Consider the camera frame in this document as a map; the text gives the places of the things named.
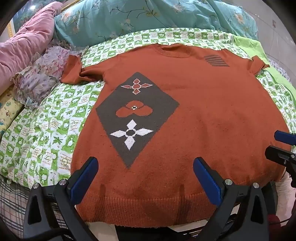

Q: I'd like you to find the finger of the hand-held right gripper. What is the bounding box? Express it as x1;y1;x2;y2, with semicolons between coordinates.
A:
274;130;296;145
265;146;296;172

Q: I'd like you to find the light green cloth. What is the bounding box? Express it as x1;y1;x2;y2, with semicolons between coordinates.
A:
232;35;292;88

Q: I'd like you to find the yellow printed cloth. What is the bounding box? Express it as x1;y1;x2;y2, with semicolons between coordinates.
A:
0;89;25;139

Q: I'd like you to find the plaid cloth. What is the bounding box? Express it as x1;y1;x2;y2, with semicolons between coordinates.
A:
0;178;67;237

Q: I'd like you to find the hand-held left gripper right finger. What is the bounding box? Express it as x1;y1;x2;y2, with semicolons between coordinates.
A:
193;157;270;241

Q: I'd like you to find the orange knit sweater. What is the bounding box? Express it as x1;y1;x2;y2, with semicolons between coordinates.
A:
60;43;293;229

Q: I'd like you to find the green printed bed sheet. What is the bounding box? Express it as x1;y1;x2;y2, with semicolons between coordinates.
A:
0;28;296;193

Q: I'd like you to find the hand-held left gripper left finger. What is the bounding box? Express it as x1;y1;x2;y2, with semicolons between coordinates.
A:
23;157;100;241

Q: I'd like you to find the gold framed picture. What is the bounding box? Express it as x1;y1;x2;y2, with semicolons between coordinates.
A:
7;0;67;39

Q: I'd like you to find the teal floral quilt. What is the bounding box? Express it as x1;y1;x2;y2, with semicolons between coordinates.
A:
54;0;259;47

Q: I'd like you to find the lilac floral ruffled cloth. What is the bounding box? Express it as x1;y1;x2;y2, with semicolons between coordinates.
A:
10;38;89;109

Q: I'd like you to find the person's dark red garment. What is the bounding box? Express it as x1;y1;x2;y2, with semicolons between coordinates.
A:
268;214;286;225

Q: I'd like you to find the pink quilted comforter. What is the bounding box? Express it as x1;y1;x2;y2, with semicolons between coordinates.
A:
0;2;63;95

